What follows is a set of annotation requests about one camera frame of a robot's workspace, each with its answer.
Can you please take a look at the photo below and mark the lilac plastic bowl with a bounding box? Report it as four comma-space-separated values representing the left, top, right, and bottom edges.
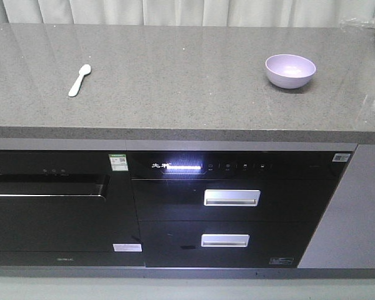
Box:
265, 54, 316, 89

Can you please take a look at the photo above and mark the pale green plastic spoon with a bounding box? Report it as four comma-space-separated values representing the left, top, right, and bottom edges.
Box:
68, 64, 91, 97

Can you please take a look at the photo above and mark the black disinfection cabinet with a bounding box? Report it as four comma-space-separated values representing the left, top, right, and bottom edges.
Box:
127, 151, 351, 268

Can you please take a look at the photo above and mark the green energy label sticker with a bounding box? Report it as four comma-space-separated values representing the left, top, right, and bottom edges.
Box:
109, 154, 129, 171

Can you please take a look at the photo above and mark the white label sticker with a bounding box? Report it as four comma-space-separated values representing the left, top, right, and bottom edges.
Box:
112, 243, 143, 253

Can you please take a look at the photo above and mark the black built-in dishwasher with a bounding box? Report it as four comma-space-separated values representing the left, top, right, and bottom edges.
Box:
0, 150, 144, 267

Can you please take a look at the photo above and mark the white curtain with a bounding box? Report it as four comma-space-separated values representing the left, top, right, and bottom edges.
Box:
0, 0, 375, 28

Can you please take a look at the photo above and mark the grey cabinet door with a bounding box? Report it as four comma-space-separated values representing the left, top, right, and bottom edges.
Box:
299, 145, 375, 269

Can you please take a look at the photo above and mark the upper silver drawer handle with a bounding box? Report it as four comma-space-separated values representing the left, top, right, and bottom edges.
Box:
204, 189, 261, 207

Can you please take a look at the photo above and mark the silver drawer handle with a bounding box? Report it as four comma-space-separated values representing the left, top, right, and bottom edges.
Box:
201, 234, 250, 248
204, 189, 261, 207

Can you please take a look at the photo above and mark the lower silver drawer handle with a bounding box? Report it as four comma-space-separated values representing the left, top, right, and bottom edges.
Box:
201, 234, 250, 248

